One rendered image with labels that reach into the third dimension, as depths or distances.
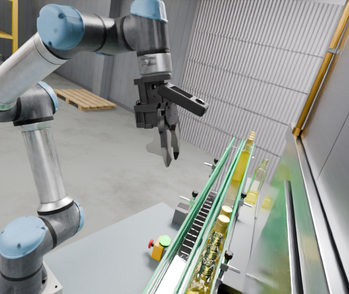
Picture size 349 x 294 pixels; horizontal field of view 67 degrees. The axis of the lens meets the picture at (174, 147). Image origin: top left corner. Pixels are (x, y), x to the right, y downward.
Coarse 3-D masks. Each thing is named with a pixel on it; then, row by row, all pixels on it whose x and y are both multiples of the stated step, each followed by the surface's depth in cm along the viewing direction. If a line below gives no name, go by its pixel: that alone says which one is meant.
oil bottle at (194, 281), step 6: (192, 276) 66; (210, 276) 66; (192, 282) 64; (198, 282) 64; (204, 282) 64; (210, 282) 65; (192, 288) 64; (198, 288) 63; (204, 288) 63; (210, 288) 64
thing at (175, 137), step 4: (176, 124) 65; (168, 128) 66; (172, 128) 65; (176, 128) 65; (172, 132) 65; (176, 132) 65; (172, 136) 66; (176, 136) 65; (172, 140) 66; (176, 140) 66; (172, 144) 66; (176, 144) 66; (176, 148) 67; (176, 152) 67; (176, 156) 68
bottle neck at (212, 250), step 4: (212, 244) 69; (208, 248) 68; (212, 248) 70; (216, 248) 69; (208, 252) 68; (212, 252) 67; (216, 252) 67; (208, 256) 68; (212, 256) 68; (216, 256) 68; (212, 260) 68
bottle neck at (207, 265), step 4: (204, 260) 64; (208, 260) 64; (204, 264) 62; (208, 264) 64; (212, 264) 63; (200, 268) 64; (204, 268) 62; (208, 268) 62; (212, 268) 62; (200, 272) 63; (204, 272) 63; (208, 272) 62; (200, 276) 64; (204, 276) 63; (208, 276) 63; (200, 280) 64; (204, 280) 63; (208, 280) 64
